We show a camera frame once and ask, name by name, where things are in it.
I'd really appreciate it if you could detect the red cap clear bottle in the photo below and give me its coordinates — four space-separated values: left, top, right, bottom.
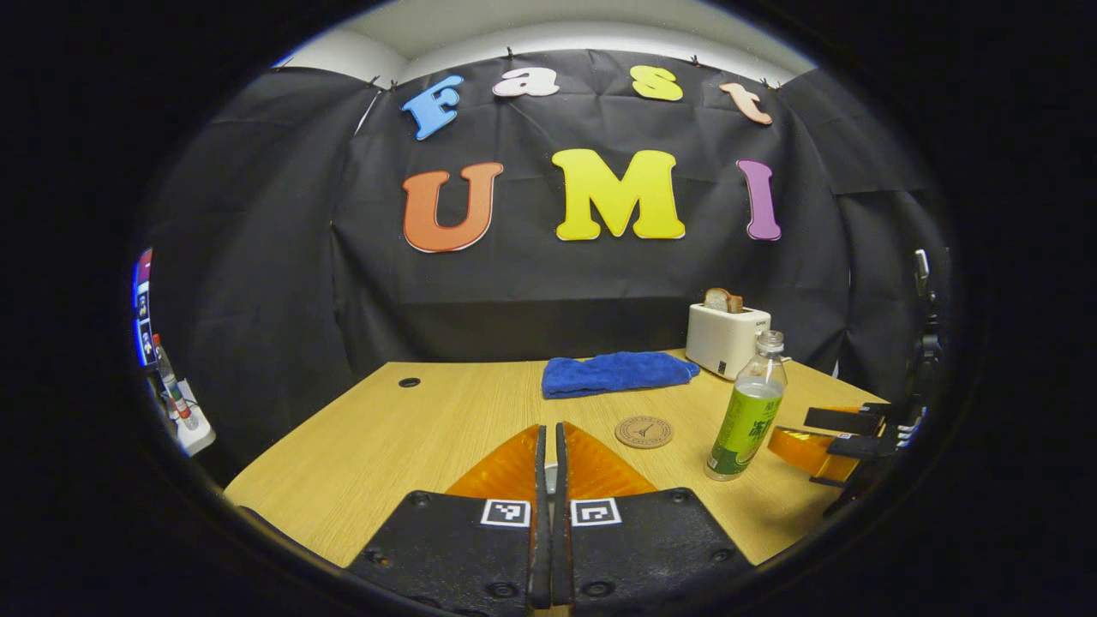
152 334 200 432

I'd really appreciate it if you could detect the green label water bottle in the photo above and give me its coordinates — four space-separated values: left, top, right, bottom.
704 330 789 482

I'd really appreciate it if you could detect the blue towel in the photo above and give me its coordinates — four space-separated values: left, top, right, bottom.
542 351 701 400

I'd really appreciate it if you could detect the round brown coaster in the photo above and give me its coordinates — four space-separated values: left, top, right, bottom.
614 416 674 449

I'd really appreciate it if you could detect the white side shelf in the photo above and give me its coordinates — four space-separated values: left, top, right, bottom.
167 381 217 458

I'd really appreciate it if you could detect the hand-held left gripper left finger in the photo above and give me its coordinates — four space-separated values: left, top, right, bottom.
343 422 549 614

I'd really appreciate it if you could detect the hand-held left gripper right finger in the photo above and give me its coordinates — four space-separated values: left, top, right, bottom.
553 422 755 614

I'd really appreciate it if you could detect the computer monitor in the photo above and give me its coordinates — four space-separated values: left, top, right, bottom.
132 249 156 367

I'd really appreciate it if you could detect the white toaster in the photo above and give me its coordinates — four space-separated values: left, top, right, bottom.
686 302 772 381

